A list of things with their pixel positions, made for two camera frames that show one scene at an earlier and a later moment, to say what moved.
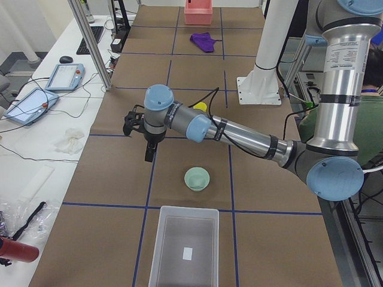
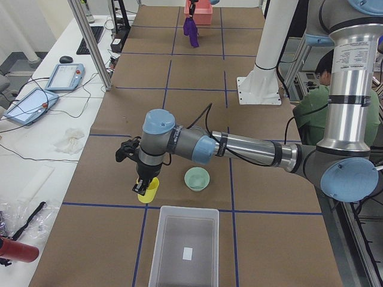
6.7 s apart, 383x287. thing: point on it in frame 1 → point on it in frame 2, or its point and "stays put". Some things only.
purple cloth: x=204 y=40 → x=190 y=29
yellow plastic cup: x=201 y=105 → x=151 y=191
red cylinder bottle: x=18 y=251 stays put
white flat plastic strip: x=36 y=183 stays put
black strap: x=28 y=222 stays put
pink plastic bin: x=198 y=12 stays put
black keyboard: x=84 y=48 stays put
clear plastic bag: x=27 y=223 stays put
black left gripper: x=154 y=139 → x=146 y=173
